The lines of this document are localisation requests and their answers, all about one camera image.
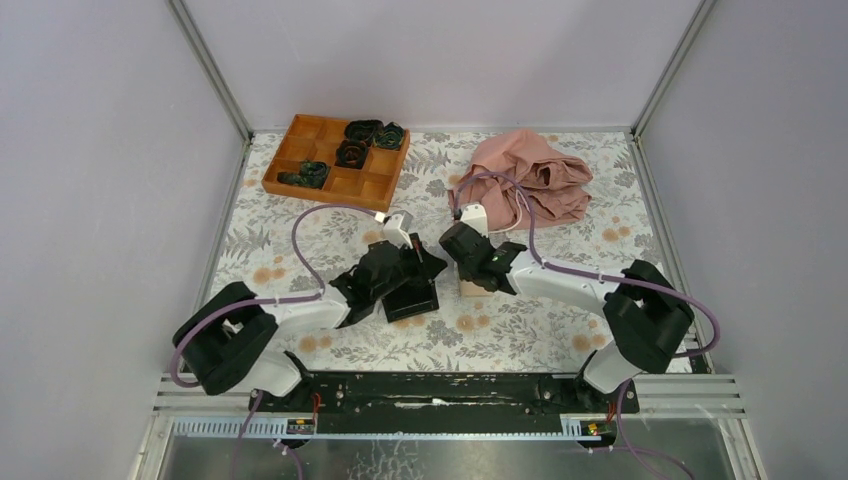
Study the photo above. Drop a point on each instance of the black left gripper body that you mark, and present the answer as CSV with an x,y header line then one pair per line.
x,y
405,271

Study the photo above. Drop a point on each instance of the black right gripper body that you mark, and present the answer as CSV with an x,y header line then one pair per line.
x,y
467,274

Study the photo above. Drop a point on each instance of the tan leather card holder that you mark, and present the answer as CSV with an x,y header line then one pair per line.
x,y
471,290

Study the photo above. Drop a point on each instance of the black card box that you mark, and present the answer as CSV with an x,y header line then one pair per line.
x,y
415,297

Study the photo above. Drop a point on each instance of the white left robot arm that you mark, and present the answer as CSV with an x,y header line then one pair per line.
x,y
224,344

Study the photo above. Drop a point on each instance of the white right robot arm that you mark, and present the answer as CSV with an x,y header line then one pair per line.
x,y
647,318

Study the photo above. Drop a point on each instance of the pink crumpled cloth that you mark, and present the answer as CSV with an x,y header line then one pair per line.
x,y
512,172

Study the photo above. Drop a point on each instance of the floral patterned table mat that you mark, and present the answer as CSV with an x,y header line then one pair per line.
x,y
278,245

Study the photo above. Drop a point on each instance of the dark belt lower left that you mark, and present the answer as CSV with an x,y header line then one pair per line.
x,y
311,175

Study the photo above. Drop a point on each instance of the dark rolled belt centre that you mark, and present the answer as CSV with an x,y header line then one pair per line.
x,y
351,154

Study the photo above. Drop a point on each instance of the dark green rolled belt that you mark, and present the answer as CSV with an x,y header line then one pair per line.
x,y
389,136

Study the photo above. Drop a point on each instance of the dark rolled belt top left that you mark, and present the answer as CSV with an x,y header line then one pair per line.
x,y
364,131

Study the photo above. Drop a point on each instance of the orange wooden divided tray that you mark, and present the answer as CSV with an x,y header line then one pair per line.
x,y
316,138

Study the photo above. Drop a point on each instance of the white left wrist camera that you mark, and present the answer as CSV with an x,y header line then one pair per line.
x,y
396,227

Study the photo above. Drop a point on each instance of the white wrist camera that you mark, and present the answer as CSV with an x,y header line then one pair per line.
x,y
475,216
396,227

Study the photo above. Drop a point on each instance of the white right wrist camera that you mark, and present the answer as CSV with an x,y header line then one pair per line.
x,y
475,216

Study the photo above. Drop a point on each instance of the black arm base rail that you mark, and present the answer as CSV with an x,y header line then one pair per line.
x,y
445,403

